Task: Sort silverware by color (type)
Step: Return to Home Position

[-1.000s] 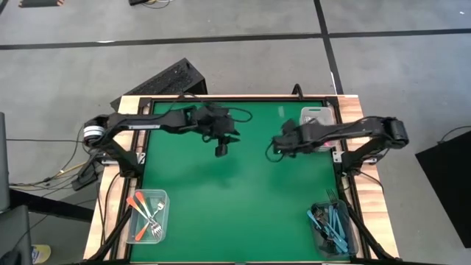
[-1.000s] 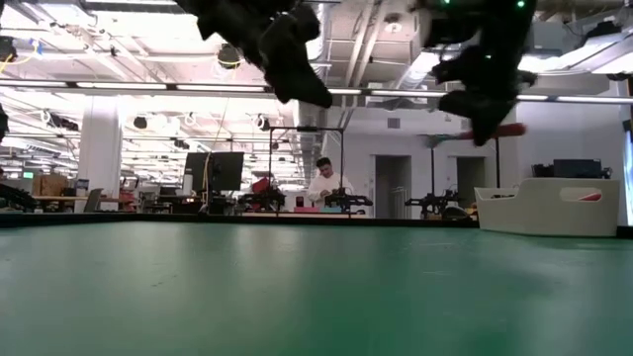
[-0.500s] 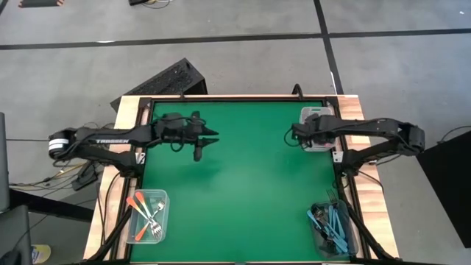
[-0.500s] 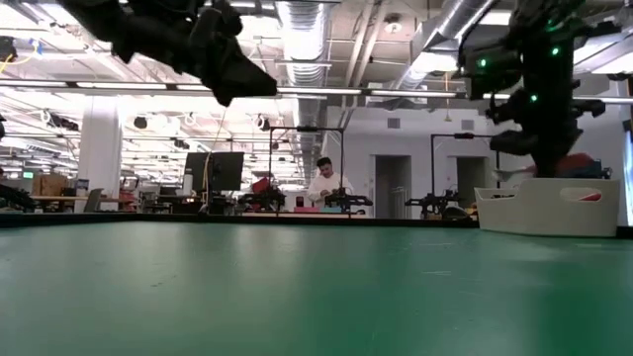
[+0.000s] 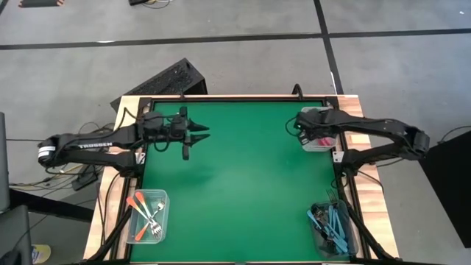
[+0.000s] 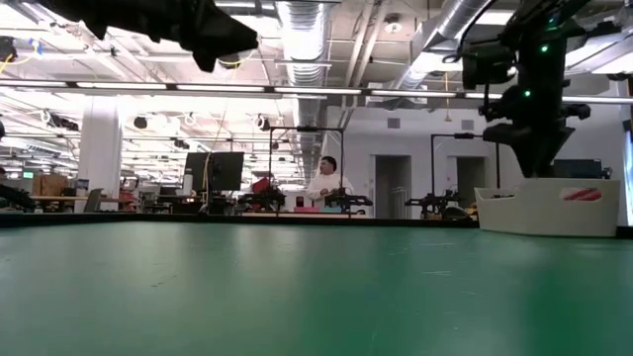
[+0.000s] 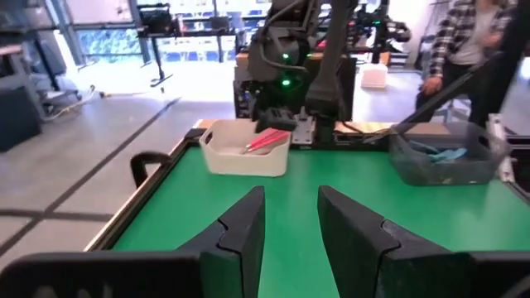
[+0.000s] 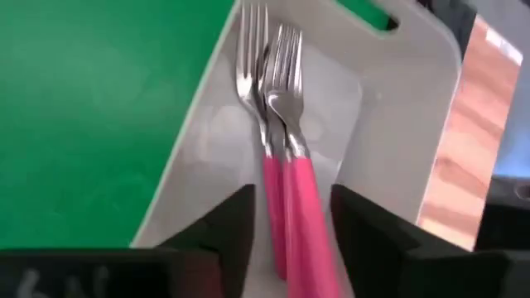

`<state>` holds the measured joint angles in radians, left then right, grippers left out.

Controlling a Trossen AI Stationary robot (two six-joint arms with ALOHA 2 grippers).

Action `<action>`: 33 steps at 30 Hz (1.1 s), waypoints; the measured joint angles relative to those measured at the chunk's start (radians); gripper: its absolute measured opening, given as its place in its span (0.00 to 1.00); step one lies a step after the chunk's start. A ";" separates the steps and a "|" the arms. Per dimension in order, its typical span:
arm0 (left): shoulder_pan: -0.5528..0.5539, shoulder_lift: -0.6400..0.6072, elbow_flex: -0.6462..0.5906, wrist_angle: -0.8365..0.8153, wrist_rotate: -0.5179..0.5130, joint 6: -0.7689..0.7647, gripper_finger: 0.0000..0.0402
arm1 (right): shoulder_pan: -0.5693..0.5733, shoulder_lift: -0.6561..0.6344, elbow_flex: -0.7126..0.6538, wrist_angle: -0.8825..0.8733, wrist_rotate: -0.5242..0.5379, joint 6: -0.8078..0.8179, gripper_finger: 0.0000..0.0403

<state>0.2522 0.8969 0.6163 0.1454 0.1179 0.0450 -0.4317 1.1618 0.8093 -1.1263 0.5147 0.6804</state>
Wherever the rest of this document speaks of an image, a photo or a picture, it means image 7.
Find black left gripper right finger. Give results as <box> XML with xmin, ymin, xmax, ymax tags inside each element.
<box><xmin>317</xmin><ymin>185</ymin><xmax>472</xmax><ymax>298</ymax></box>

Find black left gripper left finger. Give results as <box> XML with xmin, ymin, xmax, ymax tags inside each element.
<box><xmin>176</xmin><ymin>185</ymin><xmax>267</xmax><ymax>298</ymax></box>

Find pink-handled fork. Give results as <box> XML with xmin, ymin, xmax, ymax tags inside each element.
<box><xmin>243</xmin><ymin>131</ymin><xmax>290</xmax><ymax>152</ymax></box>
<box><xmin>247</xmin><ymin>134</ymin><xmax>292</xmax><ymax>155</ymax></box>
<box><xmin>247</xmin><ymin>128</ymin><xmax>282</xmax><ymax>148</ymax></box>

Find blue-handled fork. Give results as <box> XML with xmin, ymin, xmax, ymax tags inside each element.
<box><xmin>426</xmin><ymin>147</ymin><xmax>469</xmax><ymax>164</ymax></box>

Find white mounting plate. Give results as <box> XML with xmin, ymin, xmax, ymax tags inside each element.
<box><xmin>291</xmin><ymin>114</ymin><xmax>316</xmax><ymax>146</ymax></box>

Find black equipment box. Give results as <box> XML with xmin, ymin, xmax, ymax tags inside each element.
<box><xmin>233</xmin><ymin>51</ymin><xmax>358</xmax><ymax>122</ymax></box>

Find white plastic bin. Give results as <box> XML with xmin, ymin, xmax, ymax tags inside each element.
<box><xmin>198</xmin><ymin>118</ymin><xmax>292</xmax><ymax>178</ymax></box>

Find green table mat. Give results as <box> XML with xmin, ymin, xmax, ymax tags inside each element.
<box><xmin>111</xmin><ymin>144</ymin><xmax>530</xmax><ymax>298</ymax></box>

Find white box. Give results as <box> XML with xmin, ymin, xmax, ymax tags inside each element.
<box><xmin>359</xmin><ymin>61</ymin><xmax>389</xmax><ymax>89</ymax></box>

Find dark smoky plastic bin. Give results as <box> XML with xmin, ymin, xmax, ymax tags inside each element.
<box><xmin>388</xmin><ymin>121</ymin><xmax>510</xmax><ymax>186</ymax></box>

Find black table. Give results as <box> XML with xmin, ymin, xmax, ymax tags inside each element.
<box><xmin>136</xmin><ymin>27</ymin><xmax>245</xmax><ymax>88</ymax></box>

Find background robot arms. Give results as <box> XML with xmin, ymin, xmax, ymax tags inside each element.
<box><xmin>349</xmin><ymin>0</ymin><xmax>413</xmax><ymax>65</ymax></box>

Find black equipment case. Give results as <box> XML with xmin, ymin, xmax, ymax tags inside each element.
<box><xmin>138</xmin><ymin>2</ymin><xmax>182</xmax><ymax>35</ymax></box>

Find person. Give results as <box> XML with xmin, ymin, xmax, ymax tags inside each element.
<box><xmin>416</xmin><ymin>0</ymin><xmax>521</xmax><ymax>125</ymax></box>
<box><xmin>467</xmin><ymin>0</ymin><xmax>530</xmax><ymax>129</ymax></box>

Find dark gray box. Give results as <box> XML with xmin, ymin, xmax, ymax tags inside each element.
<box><xmin>0</xmin><ymin>84</ymin><xmax>42</xmax><ymax>152</ymax></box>

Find black loop handle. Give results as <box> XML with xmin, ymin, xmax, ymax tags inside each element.
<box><xmin>129</xmin><ymin>151</ymin><xmax>173</xmax><ymax>190</ymax></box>

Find white floor cable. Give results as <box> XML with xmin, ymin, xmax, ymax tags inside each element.
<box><xmin>45</xmin><ymin>84</ymin><xmax>97</xmax><ymax>122</ymax></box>

